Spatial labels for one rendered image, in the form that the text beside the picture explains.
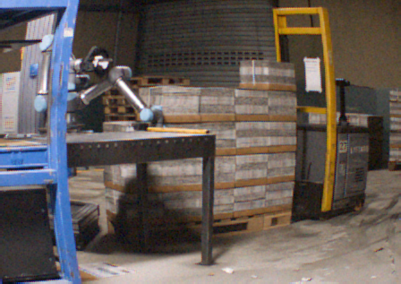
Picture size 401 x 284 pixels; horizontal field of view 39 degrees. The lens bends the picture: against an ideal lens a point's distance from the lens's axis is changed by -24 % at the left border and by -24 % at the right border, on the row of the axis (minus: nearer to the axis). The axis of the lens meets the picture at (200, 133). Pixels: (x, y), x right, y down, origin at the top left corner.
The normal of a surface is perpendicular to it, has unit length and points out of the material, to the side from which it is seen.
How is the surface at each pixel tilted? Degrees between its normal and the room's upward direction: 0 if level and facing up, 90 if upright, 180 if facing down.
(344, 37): 90
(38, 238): 90
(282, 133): 90
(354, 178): 90
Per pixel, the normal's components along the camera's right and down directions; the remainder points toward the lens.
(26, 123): -0.05, 0.05
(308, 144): -0.85, 0.02
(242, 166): 0.52, 0.04
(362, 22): -0.61, 0.04
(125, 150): 0.79, 0.04
